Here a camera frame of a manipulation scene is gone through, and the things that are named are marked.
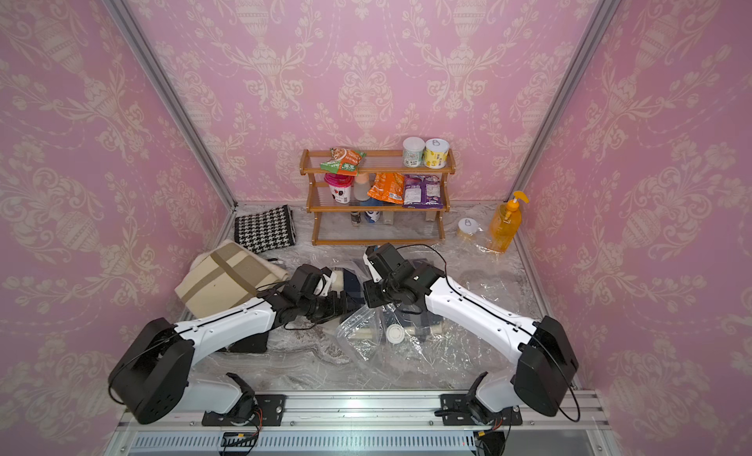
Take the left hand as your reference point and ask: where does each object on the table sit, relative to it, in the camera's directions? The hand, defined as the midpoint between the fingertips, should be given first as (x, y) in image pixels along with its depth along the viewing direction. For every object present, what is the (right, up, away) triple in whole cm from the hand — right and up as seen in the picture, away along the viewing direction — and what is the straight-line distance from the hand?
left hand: (352, 312), depth 83 cm
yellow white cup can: (+24, +47, +4) cm, 53 cm away
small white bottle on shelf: (+2, +38, +15) cm, 41 cm away
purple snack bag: (+23, +37, +16) cm, 46 cm away
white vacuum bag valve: (+12, -6, 0) cm, 14 cm away
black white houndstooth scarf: (-34, +23, +23) cm, 47 cm away
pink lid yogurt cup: (-5, +38, +11) cm, 40 cm away
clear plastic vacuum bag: (+22, -11, -2) cm, 25 cm away
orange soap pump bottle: (+49, +25, +12) cm, 57 cm away
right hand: (+5, +7, -6) cm, 10 cm away
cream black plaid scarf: (+6, -6, +1) cm, 9 cm away
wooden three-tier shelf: (+5, +27, +29) cm, 40 cm away
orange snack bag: (+11, +38, +17) cm, 44 cm away
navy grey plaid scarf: (+21, -2, 0) cm, 21 cm away
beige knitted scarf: (-44, +10, +9) cm, 46 cm away
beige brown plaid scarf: (-32, +10, +10) cm, 35 cm away
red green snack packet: (-3, +44, +4) cm, 44 cm away
